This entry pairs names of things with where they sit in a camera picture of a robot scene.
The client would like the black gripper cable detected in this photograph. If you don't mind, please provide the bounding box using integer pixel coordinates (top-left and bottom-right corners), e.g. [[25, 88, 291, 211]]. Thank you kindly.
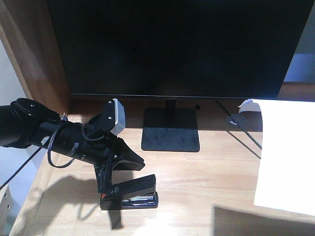
[[46, 112, 109, 169]]

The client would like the grey desk cable grommet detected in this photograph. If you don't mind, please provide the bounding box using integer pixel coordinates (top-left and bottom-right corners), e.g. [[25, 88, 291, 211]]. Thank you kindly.
[[225, 113, 247, 126]]

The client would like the black stapler with orange tab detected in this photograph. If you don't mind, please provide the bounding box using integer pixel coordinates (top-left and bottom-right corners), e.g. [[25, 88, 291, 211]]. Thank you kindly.
[[100, 174, 158, 210]]

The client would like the wooden shelf unit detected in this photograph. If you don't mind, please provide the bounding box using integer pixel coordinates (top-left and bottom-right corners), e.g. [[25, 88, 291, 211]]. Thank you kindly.
[[0, 0, 72, 114]]

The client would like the black monitor cable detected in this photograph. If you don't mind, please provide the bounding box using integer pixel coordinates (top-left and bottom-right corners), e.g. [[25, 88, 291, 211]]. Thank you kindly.
[[216, 99, 263, 149]]

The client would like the white paper sheet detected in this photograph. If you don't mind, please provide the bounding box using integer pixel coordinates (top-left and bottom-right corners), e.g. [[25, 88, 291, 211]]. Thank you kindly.
[[253, 99, 315, 215]]

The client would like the black computer monitor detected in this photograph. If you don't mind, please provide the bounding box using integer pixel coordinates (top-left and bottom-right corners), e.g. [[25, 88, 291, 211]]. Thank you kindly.
[[47, 0, 314, 151]]

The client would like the crumpled white paper scrap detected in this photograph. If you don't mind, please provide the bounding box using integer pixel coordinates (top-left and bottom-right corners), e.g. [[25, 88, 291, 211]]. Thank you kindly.
[[238, 99, 261, 113]]

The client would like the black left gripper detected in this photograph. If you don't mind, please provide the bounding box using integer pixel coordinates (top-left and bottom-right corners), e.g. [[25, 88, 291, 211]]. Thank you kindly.
[[36, 115, 145, 194]]

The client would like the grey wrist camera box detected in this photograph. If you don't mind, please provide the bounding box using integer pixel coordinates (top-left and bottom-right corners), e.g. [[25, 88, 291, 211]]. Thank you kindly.
[[100, 98, 126, 136]]

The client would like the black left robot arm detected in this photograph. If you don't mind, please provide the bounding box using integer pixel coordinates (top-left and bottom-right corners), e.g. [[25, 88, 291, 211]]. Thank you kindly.
[[0, 98, 145, 194]]

